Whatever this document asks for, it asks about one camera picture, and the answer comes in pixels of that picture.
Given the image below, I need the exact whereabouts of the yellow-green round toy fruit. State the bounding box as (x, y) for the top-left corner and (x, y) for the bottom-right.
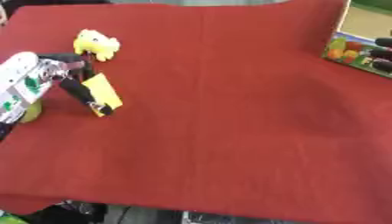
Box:
(18, 98), (45, 123)

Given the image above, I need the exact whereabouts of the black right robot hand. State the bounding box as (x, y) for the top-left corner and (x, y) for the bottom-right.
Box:
(367, 37), (392, 74)

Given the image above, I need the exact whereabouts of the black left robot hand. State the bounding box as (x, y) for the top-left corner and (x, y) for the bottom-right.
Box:
(35, 52), (116, 116)

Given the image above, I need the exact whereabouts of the cardboard box with fruit print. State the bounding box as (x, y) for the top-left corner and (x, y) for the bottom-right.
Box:
(319, 0), (392, 79)

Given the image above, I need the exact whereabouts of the yellow soft toy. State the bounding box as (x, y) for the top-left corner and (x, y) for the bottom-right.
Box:
(72, 28), (123, 62)

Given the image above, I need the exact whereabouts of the yellow rectangular block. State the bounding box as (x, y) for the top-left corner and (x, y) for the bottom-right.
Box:
(80, 73), (124, 118)

